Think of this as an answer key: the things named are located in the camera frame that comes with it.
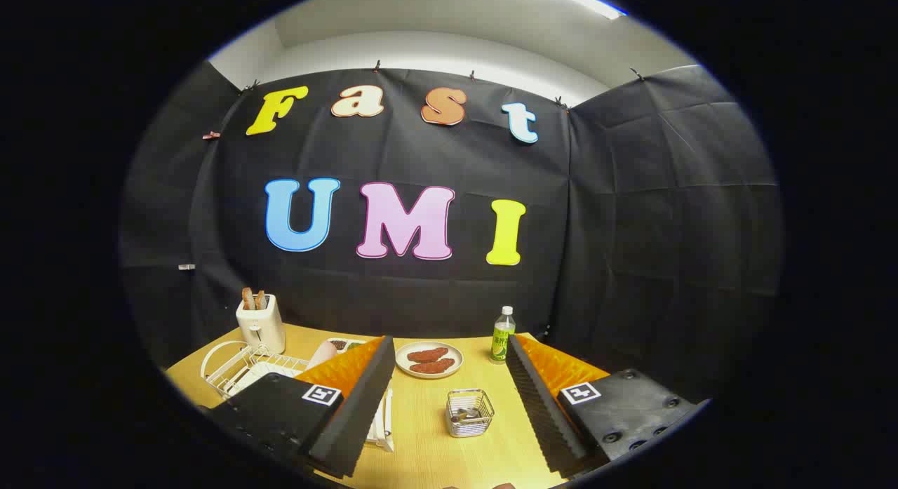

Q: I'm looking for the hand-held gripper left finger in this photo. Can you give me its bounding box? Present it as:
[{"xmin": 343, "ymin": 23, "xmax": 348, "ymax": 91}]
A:
[{"xmin": 203, "ymin": 335, "xmax": 397, "ymax": 479}]

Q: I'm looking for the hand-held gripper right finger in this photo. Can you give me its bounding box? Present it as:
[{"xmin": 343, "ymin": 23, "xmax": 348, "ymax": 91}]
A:
[{"xmin": 505, "ymin": 333, "xmax": 711, "ymax": 479}]

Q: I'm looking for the small metal wire basket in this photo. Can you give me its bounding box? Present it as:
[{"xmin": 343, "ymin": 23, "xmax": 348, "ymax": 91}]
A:
[{"xmin": 445, "ymin": 389, "xmax": 495, "ymax": 438}]

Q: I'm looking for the white wire dish rack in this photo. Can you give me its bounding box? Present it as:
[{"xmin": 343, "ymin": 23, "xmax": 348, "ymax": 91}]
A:
[{"xmin": 201, "ymin": 340, "xmax": 395, "ymax": 453}]

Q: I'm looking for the white plate with meat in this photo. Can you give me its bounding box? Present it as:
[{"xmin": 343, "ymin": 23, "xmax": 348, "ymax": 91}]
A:
[{"xmin": 395, "ymin": 341, "xmax": 464, "ymax": 380}]

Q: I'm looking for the green tea bottle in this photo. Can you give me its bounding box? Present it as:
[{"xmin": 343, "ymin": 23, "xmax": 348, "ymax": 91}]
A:
[{"xmin": 490, "ymin": 306, "xmax": 516, "ymax": 363}]

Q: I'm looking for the white toaster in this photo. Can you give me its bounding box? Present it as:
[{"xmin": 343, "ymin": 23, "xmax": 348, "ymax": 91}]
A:
[{"xmin": 236, "ymin": 295, "xmax": 286, "ymax": 354}]

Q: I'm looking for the black backdrop cloth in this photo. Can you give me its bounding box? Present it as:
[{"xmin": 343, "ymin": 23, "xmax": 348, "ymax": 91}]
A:
[{"xmin": 119, "ymin": 60, "xmax": 783, "ymax": 406}]

